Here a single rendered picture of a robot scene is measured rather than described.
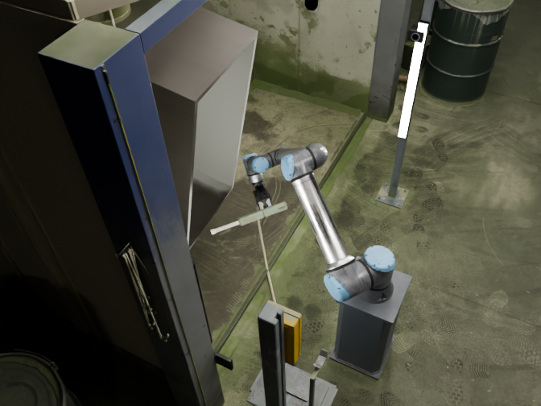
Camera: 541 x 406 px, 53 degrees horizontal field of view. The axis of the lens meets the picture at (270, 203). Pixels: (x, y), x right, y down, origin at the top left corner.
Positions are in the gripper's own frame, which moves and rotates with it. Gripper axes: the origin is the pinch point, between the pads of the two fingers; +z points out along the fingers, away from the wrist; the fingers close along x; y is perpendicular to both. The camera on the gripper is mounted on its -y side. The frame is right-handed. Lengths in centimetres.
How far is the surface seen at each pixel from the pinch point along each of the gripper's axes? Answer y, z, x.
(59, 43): -165, -105, 70
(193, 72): -72, -90, 27
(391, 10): 60, -93, -143
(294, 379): -112, 42, 32
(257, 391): -111, 41, 48
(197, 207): 20.4, -13.0, 37.5
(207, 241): 52, 19, 37
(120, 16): 56, -138, 42
